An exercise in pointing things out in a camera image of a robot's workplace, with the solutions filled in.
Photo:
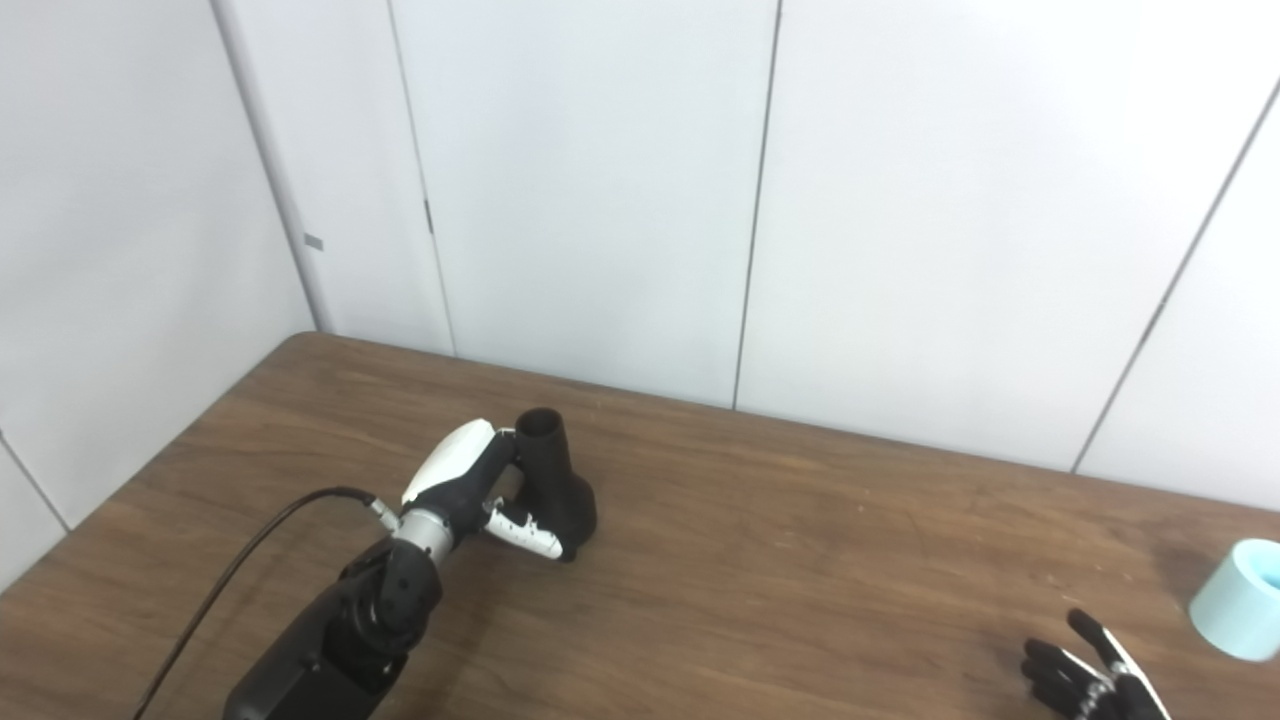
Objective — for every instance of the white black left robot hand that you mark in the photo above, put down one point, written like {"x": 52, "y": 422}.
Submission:
{"x": 455, "y": 470}

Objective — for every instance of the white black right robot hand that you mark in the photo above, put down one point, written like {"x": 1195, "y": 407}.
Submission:
{"x": 1085, "y": 690}

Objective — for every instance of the black cup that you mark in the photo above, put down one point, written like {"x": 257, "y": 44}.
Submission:
{"x": 565, "y": 490}

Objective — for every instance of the light blue cup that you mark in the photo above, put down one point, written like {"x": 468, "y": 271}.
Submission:
{"x": 1235, "y": 600}

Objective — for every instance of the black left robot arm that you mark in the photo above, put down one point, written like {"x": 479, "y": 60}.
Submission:
{"x": 340, "y": 630}

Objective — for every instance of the white corner post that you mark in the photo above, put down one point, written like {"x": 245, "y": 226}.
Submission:
{"x": 275, "y": 180}

